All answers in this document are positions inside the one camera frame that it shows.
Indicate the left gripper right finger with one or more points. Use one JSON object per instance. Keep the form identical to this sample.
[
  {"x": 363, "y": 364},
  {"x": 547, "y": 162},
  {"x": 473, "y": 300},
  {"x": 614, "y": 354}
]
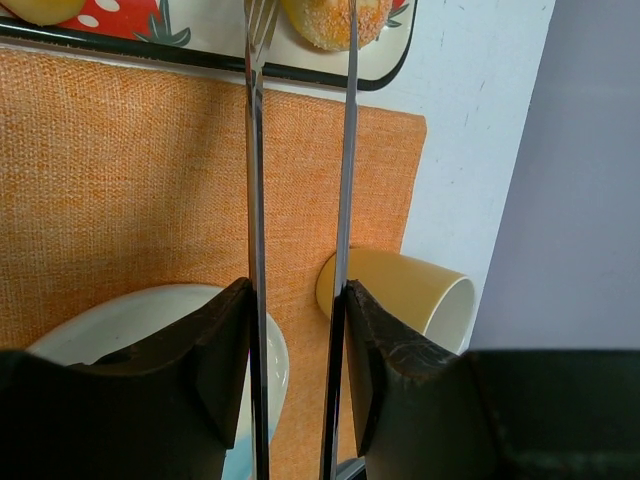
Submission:
[{"x": 423, "y": 412}]

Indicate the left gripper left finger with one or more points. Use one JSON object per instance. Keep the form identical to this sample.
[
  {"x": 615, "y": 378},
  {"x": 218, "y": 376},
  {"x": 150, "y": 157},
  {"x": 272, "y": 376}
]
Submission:
[{"x": 165, "y": 407}]

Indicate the sugared bagel donut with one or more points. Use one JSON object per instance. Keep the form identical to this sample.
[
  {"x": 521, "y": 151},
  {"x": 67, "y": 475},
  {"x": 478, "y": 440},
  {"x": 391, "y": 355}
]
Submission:
[{"x": 327, "y": 23}]

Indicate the metal serving tongs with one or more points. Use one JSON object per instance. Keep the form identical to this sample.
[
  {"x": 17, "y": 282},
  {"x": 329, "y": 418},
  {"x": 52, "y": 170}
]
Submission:
[{"x": 260, "y": 22}]

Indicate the ceramic plate with plant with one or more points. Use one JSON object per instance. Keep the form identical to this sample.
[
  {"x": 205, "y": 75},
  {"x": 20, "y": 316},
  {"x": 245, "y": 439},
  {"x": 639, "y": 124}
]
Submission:
[{"x": 124, "y": 320}]

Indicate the yellow mug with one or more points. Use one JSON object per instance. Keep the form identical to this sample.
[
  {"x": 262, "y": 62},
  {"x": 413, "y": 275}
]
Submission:
[{"x": 425, "y": 299}]

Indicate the orange cloth placemat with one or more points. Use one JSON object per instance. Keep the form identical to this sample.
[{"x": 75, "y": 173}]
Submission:
[{"x": 114, "y": 180}]

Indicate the strawberry print tray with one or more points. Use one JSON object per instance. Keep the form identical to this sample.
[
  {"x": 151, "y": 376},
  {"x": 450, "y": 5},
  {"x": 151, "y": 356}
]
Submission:
[{"x": 209, "y": 34}]

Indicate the round orange bun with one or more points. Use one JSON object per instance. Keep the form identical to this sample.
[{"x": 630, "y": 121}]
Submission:
[{"x": 43, "y": 12}]

